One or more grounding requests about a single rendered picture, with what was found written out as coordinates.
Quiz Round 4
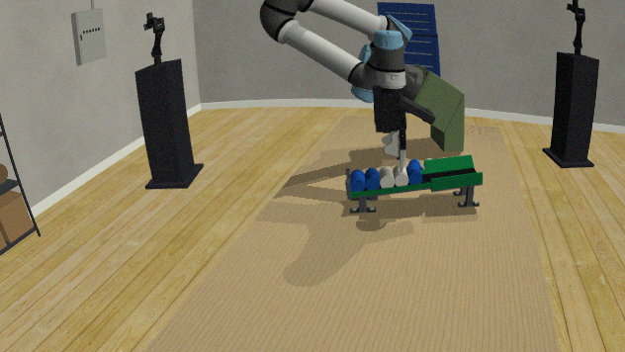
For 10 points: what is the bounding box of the blue plastic bar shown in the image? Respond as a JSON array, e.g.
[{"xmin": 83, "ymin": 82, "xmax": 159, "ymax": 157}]
[
  {"xmin": 406, "ymin": 163, "xmax": 422, "ymax": 185},
  {"xmin": 350, "ymin": 169, "xmax": 365, "ymax": 192},
  {"xmin": 365, "ymin": 168, "xmax": 380, "ymax": 190},
  {"xmin": 409, "ymin": 159, "xmax": 422, "ymax": 169}
]

